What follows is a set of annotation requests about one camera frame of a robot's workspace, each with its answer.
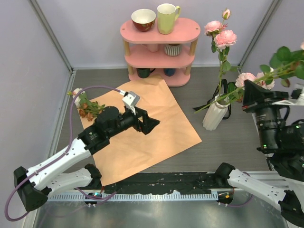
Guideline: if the pink artificial flower bouquet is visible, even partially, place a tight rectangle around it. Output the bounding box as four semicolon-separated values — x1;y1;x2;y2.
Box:
74;91;105;121

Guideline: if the striped grey cup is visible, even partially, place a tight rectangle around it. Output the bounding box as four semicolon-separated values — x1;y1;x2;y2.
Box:
164;44;182;57

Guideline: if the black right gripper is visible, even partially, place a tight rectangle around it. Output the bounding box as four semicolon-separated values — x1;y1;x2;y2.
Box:
239;79;289;148

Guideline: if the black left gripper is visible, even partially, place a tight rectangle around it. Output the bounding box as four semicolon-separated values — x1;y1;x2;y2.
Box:
107;105;159;138

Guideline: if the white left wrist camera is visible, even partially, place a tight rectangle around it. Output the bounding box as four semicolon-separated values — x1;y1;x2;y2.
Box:
119;90;140;115

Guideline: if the dark blue cup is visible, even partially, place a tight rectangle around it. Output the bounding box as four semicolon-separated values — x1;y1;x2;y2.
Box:
163;68;176;76

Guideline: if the black printed ribbon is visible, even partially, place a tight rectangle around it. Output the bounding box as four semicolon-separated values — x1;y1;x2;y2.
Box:
192;79;243;119

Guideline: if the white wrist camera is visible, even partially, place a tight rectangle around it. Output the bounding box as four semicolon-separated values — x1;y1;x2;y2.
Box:
272;88;304;106
119;90;140;115

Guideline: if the white ribbed vase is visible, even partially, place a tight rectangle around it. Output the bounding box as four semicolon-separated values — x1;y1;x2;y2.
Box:
202;95;229;131

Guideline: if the red white bowl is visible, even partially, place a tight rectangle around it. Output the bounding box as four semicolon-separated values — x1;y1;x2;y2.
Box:
131;9;156;32

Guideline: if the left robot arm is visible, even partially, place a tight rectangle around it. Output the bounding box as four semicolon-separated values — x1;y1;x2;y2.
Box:
13;106;160;212

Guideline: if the dark green mug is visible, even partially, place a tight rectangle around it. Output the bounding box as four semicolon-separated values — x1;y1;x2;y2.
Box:
136;68;155;78

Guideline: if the yellow ceramic mug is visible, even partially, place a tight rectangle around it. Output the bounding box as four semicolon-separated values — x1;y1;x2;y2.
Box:
157;3;181;35

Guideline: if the pink three-tier shelf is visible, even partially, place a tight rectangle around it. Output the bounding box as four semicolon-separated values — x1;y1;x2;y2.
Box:
120;18;201;87

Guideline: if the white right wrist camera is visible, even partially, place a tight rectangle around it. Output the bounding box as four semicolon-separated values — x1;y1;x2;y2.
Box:
272;88;304;106

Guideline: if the green orange wrapping paper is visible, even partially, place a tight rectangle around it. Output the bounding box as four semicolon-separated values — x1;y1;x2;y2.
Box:
93;75;202;186

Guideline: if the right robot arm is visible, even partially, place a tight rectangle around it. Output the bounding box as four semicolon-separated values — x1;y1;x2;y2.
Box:
214;80;304;227

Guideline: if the pink rose stem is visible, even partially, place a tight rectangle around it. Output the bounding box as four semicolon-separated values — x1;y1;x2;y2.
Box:
193;42;304;112
204;8;237;90
224;72;275;102

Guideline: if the white slotted cable duct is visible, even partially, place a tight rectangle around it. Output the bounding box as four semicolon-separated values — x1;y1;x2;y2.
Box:
48;190;219;204

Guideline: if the pink mug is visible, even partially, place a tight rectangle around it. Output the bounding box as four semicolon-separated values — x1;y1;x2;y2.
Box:
142;44;159;53

